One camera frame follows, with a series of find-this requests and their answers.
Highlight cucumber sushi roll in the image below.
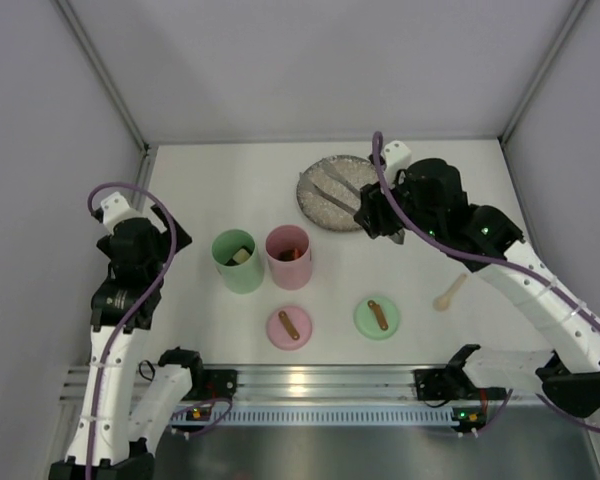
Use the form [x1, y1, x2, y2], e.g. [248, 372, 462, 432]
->
[232, 248, 252, 265]

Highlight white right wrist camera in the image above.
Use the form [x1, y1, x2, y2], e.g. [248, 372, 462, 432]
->
[381, 140, 412, 187]

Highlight metal tongs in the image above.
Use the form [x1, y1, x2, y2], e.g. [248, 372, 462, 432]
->
[298, 157, 406, 246]

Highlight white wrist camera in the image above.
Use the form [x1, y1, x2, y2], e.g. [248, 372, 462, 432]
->
[381, 140, 412, 187]
[100, 191, 138, 233]

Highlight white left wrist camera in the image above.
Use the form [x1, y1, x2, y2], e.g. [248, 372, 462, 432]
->
[100, 191, 138, 233]

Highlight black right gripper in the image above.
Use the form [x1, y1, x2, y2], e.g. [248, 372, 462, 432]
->
[355, 166, 442, 240]

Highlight brown seaweed piece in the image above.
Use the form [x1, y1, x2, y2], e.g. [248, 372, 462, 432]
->
[278, 249, 294, 262]

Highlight pink cylindrical container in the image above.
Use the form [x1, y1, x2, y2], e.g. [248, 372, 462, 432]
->
[265, 225, 312, 290]

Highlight speckled ceramic plate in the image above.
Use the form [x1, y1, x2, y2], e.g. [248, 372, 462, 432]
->
[295, 155, 381, 234]

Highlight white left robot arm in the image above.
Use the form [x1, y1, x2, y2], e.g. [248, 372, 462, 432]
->
[49, 193, 206, 479]

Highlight white slotted cable duct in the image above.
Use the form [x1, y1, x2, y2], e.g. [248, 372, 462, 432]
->
[119, 404, 486, 427]

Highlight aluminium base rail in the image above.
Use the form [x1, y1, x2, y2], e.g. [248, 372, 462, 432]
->
[59, 365, 438, 406]

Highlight green round lid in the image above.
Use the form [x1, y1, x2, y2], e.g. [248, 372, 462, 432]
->
[353, 295, 401, 341]

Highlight green cylindrical container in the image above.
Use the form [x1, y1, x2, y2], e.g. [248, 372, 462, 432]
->
[211, 229, 264, 294]

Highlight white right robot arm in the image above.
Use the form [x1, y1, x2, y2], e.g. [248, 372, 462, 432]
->
[354, 158, 600, 419]

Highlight pink round lid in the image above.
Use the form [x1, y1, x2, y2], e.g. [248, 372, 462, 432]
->
[265, 305, 313, 351]

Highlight aluminium frame rail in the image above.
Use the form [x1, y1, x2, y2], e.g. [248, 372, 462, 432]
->
[51, 0, 154, 187]

